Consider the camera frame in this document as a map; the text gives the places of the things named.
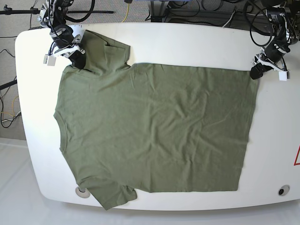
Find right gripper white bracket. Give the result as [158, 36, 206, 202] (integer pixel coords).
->
[48, 24, 86, 69]

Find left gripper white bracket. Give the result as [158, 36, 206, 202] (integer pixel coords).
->
[250, 44, 290, 80]

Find olive green T-shirt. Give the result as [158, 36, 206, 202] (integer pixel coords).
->
[54, 30, 258, 210]

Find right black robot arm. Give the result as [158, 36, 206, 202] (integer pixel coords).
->
[38, 0, 86, 69]

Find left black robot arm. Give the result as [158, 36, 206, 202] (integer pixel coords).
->
[243, 0, 300, 81]

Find black tripod stand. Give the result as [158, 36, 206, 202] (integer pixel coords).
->
[0, 0, 113, 28]

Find red triangle sticker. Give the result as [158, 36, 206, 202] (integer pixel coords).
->
[294, 147, 300, 165]

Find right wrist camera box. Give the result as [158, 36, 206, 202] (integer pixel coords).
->
[43, 54, 56, 66]

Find yellow cable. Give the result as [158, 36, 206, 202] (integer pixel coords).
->
[121, 4, 130, 23]

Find right table cable grommet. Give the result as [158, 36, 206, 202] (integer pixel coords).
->
[278, 185, 290, 196]

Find table cable grommet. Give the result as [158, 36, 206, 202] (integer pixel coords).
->
[75, 187, 90, 199]
[278, 185, 290, 196]

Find left table cable grommet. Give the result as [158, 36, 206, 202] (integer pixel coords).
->
[75, 187, 90, 199]

